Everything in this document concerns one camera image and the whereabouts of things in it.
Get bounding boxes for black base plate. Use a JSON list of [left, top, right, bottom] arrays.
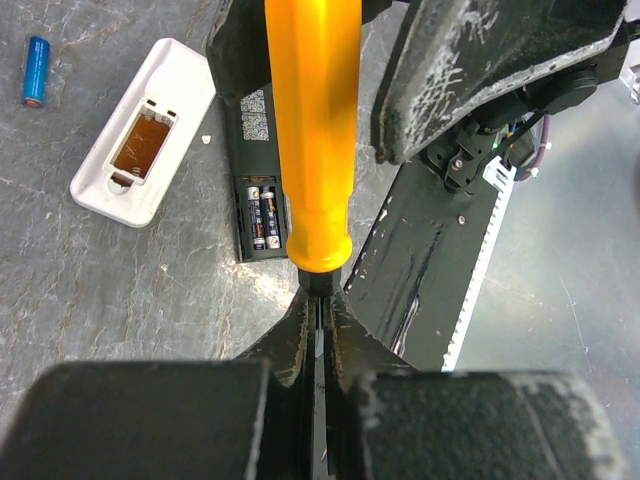
[[342, 119, 501, 371]]

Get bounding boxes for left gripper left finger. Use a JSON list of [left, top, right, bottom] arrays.
[[239, 290, 315, 479]]

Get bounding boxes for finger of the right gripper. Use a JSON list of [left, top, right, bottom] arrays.
[[205, 0, 271, 105], [372, 1, 627, 164]]

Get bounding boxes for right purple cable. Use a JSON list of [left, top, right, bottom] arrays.
[[514, 112, 556, 184]]

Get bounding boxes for white remote control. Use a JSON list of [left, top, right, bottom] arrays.
[[70, 38, 216, 228]]

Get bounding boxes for black remote control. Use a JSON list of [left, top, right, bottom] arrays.
[[224, 84, 289, 263]]

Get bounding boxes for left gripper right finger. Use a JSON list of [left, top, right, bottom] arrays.
[[322, 290, 415, 479]]

